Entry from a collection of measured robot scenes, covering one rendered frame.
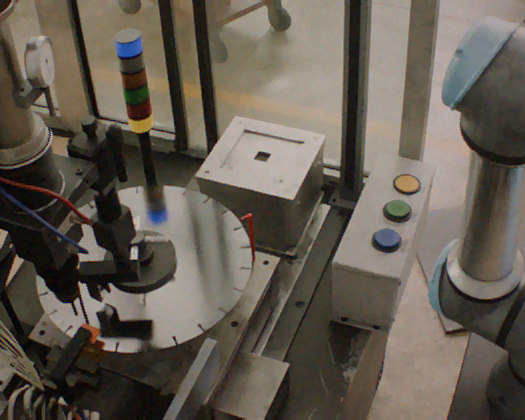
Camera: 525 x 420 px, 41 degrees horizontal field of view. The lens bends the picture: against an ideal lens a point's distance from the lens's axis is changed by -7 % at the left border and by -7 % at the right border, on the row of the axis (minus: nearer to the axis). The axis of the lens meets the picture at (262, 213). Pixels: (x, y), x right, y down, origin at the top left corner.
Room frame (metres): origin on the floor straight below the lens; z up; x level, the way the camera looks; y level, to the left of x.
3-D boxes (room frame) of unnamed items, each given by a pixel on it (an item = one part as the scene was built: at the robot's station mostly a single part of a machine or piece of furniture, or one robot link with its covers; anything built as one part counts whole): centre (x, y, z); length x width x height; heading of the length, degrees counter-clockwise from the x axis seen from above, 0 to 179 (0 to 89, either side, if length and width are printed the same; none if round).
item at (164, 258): (0.73, 0.18, 0.96); 0.11 x 0.11 x 0.03
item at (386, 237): (0.79, -0.19, 0.90); 0.04 x 0.04 x 0.02
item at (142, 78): (1.04, 0.20, 1.08); 0.05 x 0.04 x 0.03; 66
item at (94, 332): (0.55, 0.26, 0.95); 0.10 x 0.03 x 0.07; 156
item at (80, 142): (0.66, 0.19, 1.17); 0.06 x 0.05 x 0.20; 147
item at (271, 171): (1.01, -0.01, 0.82); 0.18 x 0.18 x 0.15; 66
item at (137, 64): (1.04, 0.20, 1.11); 0.05 x 0.04 x 0.03; 66
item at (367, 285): (0.86, -0.21, 0.82); 0.28 x 0.11 x 0.15; 156
